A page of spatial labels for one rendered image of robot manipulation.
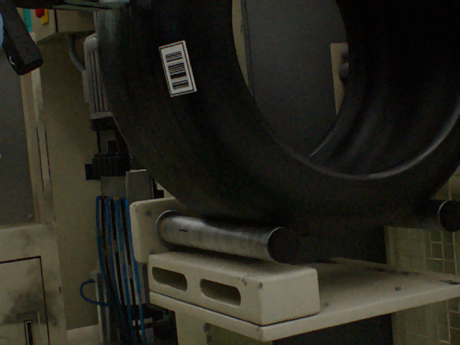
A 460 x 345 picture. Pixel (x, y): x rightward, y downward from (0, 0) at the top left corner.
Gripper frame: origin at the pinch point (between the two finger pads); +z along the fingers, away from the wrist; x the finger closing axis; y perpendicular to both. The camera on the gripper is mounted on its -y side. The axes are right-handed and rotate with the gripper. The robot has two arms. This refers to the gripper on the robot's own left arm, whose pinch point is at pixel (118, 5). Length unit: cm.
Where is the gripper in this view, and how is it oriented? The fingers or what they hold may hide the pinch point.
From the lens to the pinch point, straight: 110.5
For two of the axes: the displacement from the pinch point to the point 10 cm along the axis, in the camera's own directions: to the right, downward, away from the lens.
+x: -4.7, 0.0, 8.8
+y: 0.1, -10.0, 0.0
